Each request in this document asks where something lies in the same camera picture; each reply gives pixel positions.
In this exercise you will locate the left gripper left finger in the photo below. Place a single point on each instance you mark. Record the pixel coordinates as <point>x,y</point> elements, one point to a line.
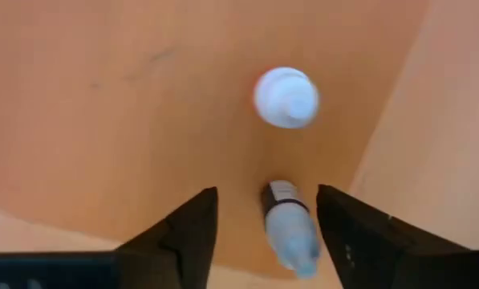
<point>175,257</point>

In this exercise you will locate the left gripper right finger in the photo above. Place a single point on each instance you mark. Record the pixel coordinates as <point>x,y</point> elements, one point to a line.
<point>367,249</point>

